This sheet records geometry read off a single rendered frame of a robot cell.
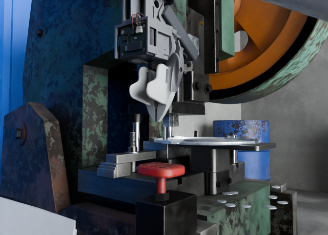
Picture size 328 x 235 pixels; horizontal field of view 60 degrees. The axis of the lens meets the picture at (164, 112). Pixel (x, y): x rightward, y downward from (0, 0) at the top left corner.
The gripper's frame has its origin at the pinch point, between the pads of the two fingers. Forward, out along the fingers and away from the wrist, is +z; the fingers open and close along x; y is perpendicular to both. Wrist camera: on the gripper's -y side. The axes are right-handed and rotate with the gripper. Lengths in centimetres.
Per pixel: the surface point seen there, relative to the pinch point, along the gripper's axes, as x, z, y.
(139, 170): -1.7, 9.2, 3.0
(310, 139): -46, 20, -363
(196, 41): -14.3, -23.3, -35.3
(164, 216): 3.3, 15.6, 2.8
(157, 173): 1.9, 9.2, 3.0
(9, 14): -132, -59, -32
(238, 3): -15, -47, -68
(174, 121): -20.2, 0.6, -32.3
